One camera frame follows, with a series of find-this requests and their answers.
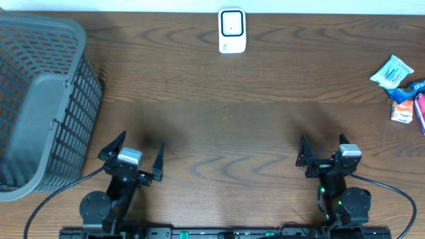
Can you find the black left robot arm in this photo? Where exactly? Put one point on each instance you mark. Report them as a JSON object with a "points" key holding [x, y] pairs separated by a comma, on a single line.
{"points": [[104, 213]]}

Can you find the purple red snack bag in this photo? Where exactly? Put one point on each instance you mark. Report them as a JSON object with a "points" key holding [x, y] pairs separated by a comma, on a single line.
{"points": [[419, 107]]}

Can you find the grey plastic mesh basket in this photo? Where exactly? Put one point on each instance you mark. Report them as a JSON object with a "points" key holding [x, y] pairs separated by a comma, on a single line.
{"points": [[50, 99]]}

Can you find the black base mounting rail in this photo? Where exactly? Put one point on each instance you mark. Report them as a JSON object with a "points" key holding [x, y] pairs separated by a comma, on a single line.
{"points": [[226, 233]]}

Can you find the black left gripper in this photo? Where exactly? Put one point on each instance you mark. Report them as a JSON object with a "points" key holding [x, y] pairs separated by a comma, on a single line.
{"points": [[137, 174]]}

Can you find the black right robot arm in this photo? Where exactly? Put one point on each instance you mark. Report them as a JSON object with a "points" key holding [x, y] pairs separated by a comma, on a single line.
{"points": [[346, 208]]}

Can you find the teal snack packet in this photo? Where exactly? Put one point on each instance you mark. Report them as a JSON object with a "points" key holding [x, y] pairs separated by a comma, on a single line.
{"points": [[392, 73]]}

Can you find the blue Oreo cookie pack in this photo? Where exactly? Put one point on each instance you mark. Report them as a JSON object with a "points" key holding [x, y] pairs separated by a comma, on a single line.
{"points": [[399, 95]]}

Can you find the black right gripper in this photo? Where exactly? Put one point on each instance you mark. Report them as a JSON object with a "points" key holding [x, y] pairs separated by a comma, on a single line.
{"points": [[305, 159]]}

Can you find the small orange snack box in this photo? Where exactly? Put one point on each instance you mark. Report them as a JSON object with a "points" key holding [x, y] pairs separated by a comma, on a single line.
{"points": [[402, 112]]}

